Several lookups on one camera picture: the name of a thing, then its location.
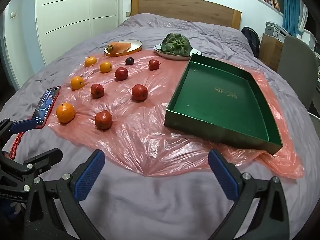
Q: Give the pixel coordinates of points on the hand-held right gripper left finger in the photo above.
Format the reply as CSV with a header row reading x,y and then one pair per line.
x,y
90,177

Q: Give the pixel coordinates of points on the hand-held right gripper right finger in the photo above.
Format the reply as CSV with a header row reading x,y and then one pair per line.
x,y
223,177

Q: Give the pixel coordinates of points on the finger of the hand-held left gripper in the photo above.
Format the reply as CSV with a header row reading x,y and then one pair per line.
x,y
47,156
23,126

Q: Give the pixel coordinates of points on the orange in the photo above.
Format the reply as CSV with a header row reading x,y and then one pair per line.
x,y
90,61
105,67
77,82
65,112

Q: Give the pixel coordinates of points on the red apple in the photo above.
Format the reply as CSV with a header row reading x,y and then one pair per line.
x,y
97,90
103,119
139,92

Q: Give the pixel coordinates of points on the dark purple plum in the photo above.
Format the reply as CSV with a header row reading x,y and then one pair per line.
x,y
129,61

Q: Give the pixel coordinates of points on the red-cased smartphone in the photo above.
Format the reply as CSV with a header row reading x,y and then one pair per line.
x,y
46,105

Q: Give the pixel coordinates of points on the pink plastic sheet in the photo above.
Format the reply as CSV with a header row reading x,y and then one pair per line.
x,y
140,140

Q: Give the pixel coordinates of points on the carrot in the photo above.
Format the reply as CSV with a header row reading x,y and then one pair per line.
x,y
120,47

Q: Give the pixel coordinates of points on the white wardrobe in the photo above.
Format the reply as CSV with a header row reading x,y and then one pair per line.
x,y
75,12

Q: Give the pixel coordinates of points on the dark-rimmed white plate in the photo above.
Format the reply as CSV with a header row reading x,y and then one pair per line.
x,y
172,57

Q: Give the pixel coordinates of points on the grey chair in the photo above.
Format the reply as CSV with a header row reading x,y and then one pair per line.
x,y
297,67

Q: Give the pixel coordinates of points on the wooden cabinet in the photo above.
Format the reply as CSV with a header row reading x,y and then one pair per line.
x,y
271,51

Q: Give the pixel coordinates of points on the orange-rimmed white plate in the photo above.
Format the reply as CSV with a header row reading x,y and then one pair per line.
x,y
136,45

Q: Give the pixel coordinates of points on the black backpack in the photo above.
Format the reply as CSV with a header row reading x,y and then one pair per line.
x,y
251,40

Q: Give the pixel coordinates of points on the green bok choy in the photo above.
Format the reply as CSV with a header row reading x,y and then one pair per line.
x,y
175,43

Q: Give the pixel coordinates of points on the grey storage box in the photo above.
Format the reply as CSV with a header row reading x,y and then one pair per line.
x,y
271,29

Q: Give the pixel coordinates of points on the white storage box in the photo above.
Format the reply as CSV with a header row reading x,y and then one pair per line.
x,y
283,33

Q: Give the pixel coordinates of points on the wooden headboard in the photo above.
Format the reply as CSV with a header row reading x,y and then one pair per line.
x,y
185,7

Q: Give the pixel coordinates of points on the long blue curtain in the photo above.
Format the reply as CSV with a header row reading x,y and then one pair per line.
x,y
291,10

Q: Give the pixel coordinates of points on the wall light switch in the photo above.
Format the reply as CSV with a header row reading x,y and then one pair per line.
x,y
13,13

